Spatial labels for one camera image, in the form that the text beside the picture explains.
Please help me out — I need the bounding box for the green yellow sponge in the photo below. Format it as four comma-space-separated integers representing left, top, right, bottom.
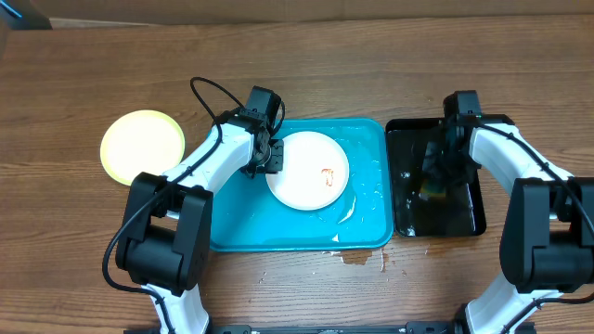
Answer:
419, 182, 447, 200

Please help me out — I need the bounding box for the dark object top-left corner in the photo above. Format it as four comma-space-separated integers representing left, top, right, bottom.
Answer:
1, 0, 52, 30

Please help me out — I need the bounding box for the black plastic tray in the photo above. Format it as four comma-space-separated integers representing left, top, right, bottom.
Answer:
385, 119, 486, 238

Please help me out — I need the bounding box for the white plate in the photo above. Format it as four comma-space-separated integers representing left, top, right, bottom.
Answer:
265, 131, 350, 211

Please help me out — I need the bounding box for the yellow-green plate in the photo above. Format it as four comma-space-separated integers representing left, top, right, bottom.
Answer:
100, 109, 185, 186

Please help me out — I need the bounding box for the teal plastic tray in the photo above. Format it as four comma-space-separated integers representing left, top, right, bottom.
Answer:
210, 118, 394, 252

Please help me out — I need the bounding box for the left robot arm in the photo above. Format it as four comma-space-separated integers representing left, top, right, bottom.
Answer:
104, 108, 282, 333

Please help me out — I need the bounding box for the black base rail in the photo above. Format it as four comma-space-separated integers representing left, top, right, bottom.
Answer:
123, 320, 538, 334

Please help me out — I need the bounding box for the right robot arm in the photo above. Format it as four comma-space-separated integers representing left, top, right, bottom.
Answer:
428, 115, 593, 333

